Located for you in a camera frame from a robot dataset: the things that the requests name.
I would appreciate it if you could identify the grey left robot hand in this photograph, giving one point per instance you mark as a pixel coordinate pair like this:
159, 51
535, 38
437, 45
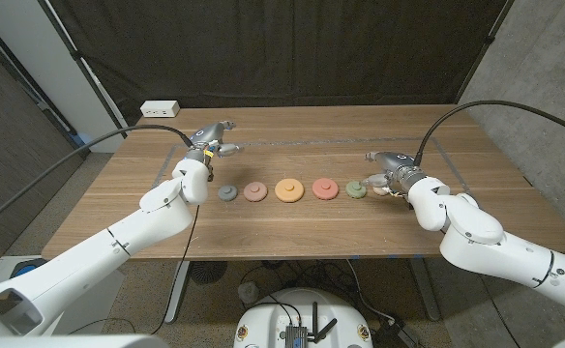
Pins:
207, 137

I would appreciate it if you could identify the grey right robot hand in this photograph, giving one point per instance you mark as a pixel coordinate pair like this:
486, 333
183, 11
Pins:
401, 166

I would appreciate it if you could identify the coral red disk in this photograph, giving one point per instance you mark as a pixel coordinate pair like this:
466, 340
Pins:
325, 189

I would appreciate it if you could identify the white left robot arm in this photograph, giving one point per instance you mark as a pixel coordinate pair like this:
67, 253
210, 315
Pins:
94, 261

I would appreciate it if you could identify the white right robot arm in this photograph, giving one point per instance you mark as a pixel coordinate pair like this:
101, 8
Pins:
495, 251

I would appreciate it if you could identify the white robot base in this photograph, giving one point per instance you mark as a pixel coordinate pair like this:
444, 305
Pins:
268, 324

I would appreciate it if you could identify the small cream disk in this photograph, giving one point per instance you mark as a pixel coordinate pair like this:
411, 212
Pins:
381, 192

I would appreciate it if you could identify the green disk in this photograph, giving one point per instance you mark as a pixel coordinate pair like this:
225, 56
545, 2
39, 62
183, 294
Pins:
355, 191

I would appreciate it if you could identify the white power strip box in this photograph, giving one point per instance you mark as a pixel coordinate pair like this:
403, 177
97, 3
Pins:
159, 108

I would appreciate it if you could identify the small dark grey disk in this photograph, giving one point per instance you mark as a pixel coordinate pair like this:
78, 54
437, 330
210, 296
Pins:
228, 193

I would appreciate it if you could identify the dusty pink disk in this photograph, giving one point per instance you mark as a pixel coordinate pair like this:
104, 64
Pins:
255, 192

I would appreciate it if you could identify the large orange disk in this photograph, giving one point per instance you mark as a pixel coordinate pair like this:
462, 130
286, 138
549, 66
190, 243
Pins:
289, 191

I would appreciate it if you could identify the black backdrop curtain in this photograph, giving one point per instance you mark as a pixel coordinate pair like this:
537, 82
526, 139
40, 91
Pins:
282, 48

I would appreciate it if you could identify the metal table leg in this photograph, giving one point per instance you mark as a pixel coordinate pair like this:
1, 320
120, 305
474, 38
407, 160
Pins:
176, 290
427, 295

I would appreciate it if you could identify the round black floor fan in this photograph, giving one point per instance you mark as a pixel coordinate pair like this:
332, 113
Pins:
207, 271

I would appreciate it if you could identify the black backdrop stand pole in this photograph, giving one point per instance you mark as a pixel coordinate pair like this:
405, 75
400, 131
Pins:
489, 39
75, 54

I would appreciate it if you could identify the round grey floor object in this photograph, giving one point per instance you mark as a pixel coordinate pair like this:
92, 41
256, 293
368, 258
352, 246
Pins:
248, 293

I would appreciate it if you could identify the black floor power strip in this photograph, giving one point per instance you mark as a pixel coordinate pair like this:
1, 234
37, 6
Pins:
396, 336

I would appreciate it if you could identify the grey box with black antennas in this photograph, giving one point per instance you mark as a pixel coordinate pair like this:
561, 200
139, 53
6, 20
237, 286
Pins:
296, 336

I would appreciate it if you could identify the blue foot pedal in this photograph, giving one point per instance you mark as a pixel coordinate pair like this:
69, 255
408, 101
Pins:
26, 268

